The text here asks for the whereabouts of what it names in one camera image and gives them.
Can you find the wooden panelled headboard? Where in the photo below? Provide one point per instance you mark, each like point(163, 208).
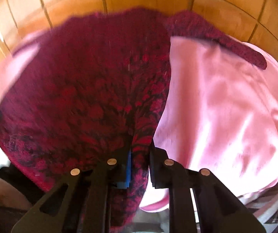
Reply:
point(153, 7)

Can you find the dark red floral sweater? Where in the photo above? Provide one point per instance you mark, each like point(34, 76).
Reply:
point(96, 84)

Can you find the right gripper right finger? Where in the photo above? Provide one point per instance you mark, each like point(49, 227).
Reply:
point(198, 200)

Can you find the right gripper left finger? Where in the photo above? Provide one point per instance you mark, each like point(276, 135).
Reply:
point(81, 200)

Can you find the pink bed sheet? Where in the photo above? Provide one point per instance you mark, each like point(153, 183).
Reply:
point(221, 113)

